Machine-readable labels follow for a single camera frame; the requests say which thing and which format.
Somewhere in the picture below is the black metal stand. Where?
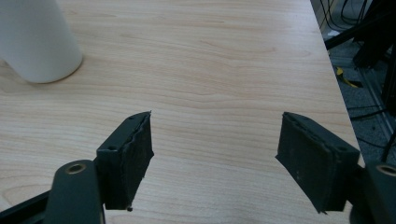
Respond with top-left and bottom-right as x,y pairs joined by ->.
324,0 -> 396,69

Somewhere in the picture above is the black cable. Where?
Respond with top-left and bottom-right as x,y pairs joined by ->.
347,105 -> 390,121
318,0 -> 375,31

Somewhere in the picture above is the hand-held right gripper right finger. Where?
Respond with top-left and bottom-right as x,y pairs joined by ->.
275,111 -> 361,215

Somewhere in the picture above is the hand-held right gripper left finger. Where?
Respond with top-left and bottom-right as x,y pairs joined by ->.
94,110 -> 155,213

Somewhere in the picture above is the white cylindrical container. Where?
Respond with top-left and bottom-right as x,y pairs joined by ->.
0,0 -> 84,84

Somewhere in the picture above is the yellow tape scrap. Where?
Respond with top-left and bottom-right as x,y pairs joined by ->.
335,66 -> 360,89

